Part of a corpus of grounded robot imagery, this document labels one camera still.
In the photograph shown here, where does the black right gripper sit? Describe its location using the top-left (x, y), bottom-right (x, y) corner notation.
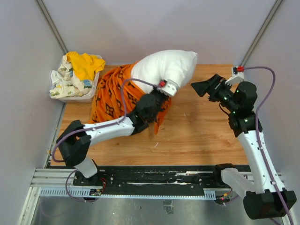
top-left (192, 74), bottom-right (239, 112)

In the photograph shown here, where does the white pillow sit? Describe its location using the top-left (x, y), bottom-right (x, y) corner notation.
top-left (131, 50), bottom-right (198, 88)

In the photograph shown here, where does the orange patterned plush pillowcase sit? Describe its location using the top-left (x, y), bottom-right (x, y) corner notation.
top-left (88, 63), bottom-right (172, 136)

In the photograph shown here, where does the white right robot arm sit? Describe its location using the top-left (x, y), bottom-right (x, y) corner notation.
top-left (191, 74), bottom-right (297, 220)

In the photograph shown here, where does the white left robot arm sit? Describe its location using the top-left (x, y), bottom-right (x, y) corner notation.
top-left (56, 89), bottom-right (170, 186)

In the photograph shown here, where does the white plastic basket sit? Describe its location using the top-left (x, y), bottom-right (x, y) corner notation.
top-left (49, 52), bottom-right (105, 103)

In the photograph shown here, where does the yellow cloth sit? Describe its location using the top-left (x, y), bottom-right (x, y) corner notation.
top-left (65, 52), bottom-right (106, 81)

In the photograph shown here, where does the white printed cloth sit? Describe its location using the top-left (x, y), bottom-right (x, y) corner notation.
top-left (49, 56), bottom-right (93, 99)

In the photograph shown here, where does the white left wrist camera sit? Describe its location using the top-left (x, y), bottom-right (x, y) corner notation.
top-left (158, 80), bottom-right (179, 97)

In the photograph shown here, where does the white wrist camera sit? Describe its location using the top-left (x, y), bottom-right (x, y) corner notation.
top-left (225, 66), bottom-right (244, 86)
top-left (158, 80), bottom-right (179, 97)

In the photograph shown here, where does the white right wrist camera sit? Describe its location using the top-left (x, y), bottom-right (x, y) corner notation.
top-left (225, 66), bottom-right (244, 86)

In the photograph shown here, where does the right aluminium frame post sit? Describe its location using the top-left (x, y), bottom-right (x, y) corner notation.
top-left (239, 0), bottom-right (285, 66)

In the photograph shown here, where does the aluminium frame post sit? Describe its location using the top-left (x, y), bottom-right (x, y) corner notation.
top-left (239, 0), bottom-right (285, 66)
top-left (34, 0), bottom-right (68, 68)

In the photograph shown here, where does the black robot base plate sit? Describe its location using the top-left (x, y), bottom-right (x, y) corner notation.
top-left (72, 165), bottom-right (249, 196)

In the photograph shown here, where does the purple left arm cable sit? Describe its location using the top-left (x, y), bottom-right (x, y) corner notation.
top-left (51, 78), bottom-right (164, 203)

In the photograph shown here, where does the grey slotted cable duct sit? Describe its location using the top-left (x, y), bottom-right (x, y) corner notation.
top-left (40, 187), bottom-right (217, 200)

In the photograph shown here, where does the left aluminium frame post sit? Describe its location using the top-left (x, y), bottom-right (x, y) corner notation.
top-left (34, 0), bottom-right (68, 68)

